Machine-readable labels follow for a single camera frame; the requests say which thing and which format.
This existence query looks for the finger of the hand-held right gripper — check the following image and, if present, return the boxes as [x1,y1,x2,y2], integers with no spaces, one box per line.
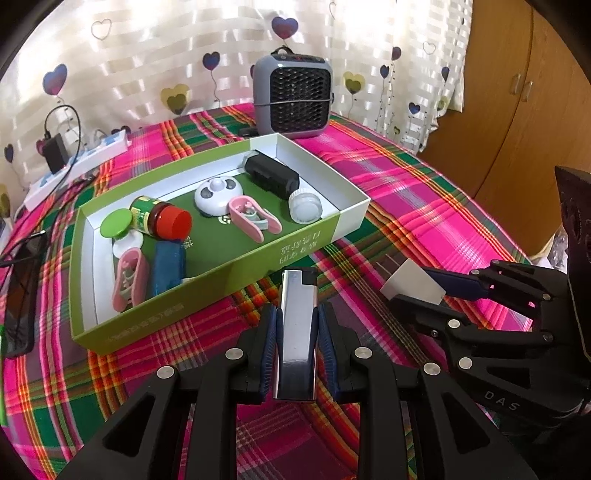
[425,261,571,308]
[390,293,573,370]

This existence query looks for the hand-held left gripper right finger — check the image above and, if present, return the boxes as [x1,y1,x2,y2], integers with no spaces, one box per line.
[318,303,539,480]

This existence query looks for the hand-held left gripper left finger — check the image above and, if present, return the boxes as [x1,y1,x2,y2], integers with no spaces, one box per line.
[58,304,281,480]

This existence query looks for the silver lighter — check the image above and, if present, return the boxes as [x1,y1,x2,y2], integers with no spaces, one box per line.
[276,269,319,401]

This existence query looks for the white charger plug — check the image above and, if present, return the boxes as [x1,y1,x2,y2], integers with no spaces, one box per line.
[376,258,446,305]

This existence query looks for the green and white cardboard box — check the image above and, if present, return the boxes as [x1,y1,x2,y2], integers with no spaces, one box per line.
[69,133,371,355]

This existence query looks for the pink and white clip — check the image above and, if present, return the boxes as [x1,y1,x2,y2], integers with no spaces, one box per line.
[112,248,151,315]
[229,196,282,243]

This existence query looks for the blue usb hub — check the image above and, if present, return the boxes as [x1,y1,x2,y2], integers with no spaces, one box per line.
[152,240,188,296]

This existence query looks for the white ribbed cap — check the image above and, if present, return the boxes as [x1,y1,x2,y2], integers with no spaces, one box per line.
[288,187,322,226]

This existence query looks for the white round panda gadget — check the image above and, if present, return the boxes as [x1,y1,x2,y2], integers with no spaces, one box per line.
[194,176,237,217]

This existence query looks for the brown bottle with red cap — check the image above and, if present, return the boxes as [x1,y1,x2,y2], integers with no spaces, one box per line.
[129,195,193,241]

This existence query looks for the black rectangular device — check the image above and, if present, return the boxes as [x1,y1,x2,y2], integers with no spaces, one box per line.
[243,152,301,200]

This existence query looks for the green and white round knob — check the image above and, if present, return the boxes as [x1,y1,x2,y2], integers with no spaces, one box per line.
[100,209,146,260]

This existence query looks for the pink green plaid tablecloth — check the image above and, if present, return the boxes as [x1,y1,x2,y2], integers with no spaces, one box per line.
[0,104,568,480]

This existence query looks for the wooden wardrobe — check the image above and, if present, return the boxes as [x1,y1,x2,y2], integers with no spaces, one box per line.
[422,0,591,259]

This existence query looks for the grey desk heater fan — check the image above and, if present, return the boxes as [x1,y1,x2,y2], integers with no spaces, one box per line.
[253,47,334,139]

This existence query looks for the black phone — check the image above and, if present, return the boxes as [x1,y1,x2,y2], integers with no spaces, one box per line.
[0,231,49,358]

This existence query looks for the white power strip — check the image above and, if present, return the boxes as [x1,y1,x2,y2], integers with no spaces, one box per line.
[23,129,130,210]

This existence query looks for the black power adapter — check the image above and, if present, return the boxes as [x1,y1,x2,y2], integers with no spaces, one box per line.
[44,134,69,175]

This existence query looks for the white curtain with hearts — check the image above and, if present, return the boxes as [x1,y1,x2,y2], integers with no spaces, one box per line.
[0,0,472,217]

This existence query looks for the black cables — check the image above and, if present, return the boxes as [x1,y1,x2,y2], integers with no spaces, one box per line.
[0,171,98,268]

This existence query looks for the black adapter cable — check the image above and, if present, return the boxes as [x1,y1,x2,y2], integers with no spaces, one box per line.
[44,105,86,158]

